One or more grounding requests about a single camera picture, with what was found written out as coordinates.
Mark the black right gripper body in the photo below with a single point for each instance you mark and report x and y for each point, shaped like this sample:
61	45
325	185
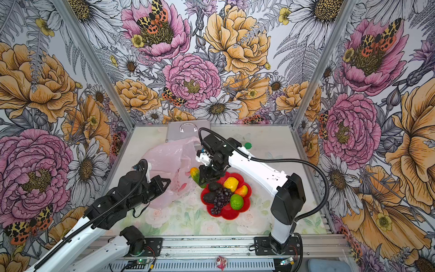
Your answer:
214	171

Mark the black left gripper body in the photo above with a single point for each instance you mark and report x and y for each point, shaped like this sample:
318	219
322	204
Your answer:
144	196

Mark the pink plastic bag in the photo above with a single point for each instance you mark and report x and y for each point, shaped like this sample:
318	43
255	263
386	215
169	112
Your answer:
173	160

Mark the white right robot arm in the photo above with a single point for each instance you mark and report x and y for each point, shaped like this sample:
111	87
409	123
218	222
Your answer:
287	190

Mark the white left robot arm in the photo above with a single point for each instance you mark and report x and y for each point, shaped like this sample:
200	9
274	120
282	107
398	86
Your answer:
98	219

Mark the yellow bell pepper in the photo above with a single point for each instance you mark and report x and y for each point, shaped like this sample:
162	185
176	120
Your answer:
231	183

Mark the dark avocado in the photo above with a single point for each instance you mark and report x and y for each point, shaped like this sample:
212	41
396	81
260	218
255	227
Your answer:
215	187
209	198

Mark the dark purple grape bunch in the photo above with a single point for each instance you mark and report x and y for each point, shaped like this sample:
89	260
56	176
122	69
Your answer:
222	199

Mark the orange fruit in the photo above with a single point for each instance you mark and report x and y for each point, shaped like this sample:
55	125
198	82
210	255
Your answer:
242	191

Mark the green lime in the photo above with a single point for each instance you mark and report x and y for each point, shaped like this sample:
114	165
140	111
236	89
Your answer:
236	202

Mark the small pink object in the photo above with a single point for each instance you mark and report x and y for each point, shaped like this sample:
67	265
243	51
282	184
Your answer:
221	263

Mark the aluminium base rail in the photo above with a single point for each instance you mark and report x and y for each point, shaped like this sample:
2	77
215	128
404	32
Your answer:
200	253

